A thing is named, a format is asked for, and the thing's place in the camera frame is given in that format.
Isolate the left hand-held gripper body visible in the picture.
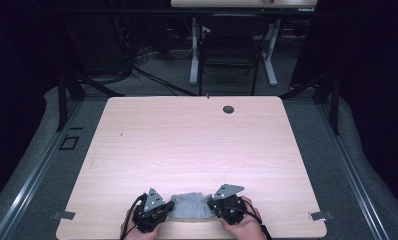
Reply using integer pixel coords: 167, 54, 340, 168
132, 187, 166, 234

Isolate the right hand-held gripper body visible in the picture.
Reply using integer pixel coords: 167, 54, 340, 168
212, 183, 248, 225

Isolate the person's left hand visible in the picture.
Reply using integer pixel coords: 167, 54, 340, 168
120, 213, 163, 240

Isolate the person's right hand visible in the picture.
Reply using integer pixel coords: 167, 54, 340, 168
218, 195, 267, 240

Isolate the black metal stand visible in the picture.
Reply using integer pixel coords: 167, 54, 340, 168
279, 71, 341, 136
55, 68, 125, 133

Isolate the black chair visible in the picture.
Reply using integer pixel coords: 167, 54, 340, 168
198, 14, 267, 96

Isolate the white desk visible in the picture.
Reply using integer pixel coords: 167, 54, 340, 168
170, 0, 318, 87

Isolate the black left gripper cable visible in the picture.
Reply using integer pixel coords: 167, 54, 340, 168
120, 194, 145, 240

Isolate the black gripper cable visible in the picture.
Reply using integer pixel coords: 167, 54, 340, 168
226, 198, 274, 240
120, 194, 145, 240

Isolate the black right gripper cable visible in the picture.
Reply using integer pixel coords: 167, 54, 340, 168
226, 198, 274, 240

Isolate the grey metal bracket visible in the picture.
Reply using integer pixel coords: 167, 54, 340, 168
308, 211, 335, 222
51, 210, 77, 221

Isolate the aluminium floor rail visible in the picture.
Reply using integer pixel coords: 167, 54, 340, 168
0, 99, 85, 240
315, 99, 392, 240

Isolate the black floor cable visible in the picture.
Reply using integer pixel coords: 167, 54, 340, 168
132, 65, 199, 97

